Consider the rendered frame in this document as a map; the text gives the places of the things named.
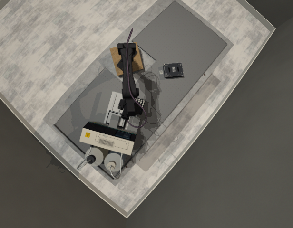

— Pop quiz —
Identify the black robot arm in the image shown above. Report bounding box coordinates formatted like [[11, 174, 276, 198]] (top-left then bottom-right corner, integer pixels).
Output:
[[117, 43, 139, 120]]

